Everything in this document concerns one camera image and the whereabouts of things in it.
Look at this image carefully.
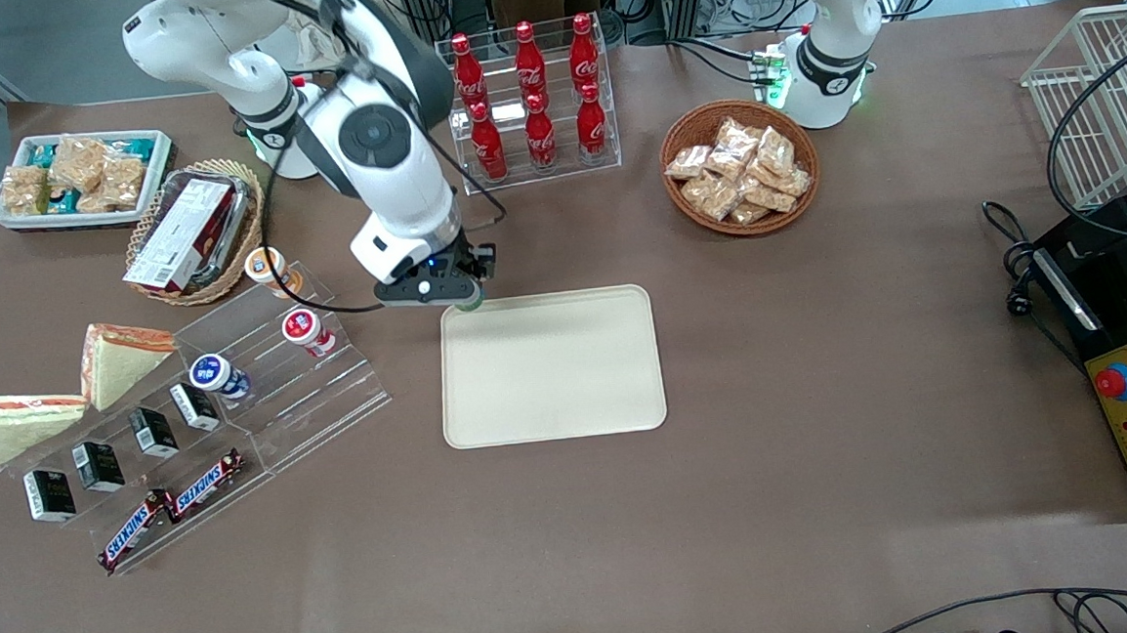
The black thin floor cable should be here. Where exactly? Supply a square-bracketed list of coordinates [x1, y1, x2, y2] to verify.
[830, 582, 1127, 633]

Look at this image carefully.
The blue gum bottle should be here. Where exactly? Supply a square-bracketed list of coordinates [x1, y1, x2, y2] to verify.
[188, 352, 254, 402]

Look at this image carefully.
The small black carton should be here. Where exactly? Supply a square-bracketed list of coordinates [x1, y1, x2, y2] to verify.
[71, 440, 128, 496]
[128, 404, 183, 460]
[23, 468, 79, 527]
[169, 380, 223, 436]

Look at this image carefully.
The round brown wicker basket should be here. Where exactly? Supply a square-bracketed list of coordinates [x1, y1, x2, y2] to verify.
[656, 95, 825, 242]

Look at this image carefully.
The cream plastic tray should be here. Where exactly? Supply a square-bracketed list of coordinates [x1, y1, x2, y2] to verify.
[435, 282, 670, 452]

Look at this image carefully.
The light woven wicker basket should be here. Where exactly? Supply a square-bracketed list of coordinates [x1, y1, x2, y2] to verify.
[121, 157, 273, 312]

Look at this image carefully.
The wrapped triangle sandwich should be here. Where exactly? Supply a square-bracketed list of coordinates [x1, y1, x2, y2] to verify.
[0, 390, 93, 467]
[77, 318, 181, 414]

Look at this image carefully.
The black coiled power cable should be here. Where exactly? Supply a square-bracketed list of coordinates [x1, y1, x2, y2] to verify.
[981, 194, 1084, 374]

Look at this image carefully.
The black control box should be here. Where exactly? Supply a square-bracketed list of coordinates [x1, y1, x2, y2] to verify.
[1022, 192, 1127, 529]

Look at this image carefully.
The red gum bottle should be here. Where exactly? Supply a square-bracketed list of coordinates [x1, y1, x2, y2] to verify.
[280, 307, 340, 362]

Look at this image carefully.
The orange lid gum bottle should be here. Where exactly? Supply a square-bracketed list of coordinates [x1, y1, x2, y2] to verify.
[243, 244, 307, 304]

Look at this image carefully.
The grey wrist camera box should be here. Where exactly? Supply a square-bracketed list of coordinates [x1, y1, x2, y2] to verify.
[371, 272, 484, 314]

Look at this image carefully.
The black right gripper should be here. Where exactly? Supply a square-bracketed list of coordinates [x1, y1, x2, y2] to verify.
[440, 244, 501, 289]

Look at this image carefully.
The white connector block green light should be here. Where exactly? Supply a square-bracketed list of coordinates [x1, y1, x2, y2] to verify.
[746, 42, 798, 112]

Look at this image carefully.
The white wire basket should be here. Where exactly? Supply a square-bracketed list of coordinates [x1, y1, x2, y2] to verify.
[1015, 3, 1127, 217]

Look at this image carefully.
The black looping cable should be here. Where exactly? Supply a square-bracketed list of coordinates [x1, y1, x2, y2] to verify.
[1037, 31, 1127, 250]

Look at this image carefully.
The white rectangular plastic bin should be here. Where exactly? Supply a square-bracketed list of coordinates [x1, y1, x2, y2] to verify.
[0, 127, 178, 235]

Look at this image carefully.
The snickers chocolate bar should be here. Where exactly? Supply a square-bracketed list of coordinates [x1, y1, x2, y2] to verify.
[162, 448, 249, 524]
[94, 489, 178, 573]

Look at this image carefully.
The red cola bottle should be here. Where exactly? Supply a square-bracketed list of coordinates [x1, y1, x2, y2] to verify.
[468, 100, 509, 184]
[566, 11, 604, 97]
[450, 32, 490, 114]
[522, 92, 560, 174]
[573, 81, 610, 166]
[513, 21, 551, 105]

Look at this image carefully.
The clear stepped acrylic display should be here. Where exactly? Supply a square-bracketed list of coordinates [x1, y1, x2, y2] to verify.
[0, 254, 404, 584]

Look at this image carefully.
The rice cracker snack bag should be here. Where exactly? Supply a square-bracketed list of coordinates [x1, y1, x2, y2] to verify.
[0, 164, 53, 219]
[74, 154, 150, 216]
[49, 134, 112, 193]

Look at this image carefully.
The clear acrylic bottle rack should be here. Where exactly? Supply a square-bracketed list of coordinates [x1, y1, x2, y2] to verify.
[435, 15, 626, 198]

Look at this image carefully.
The brown and white snack box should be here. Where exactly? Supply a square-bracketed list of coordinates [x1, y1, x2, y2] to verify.
[117, 175, 243, 298]

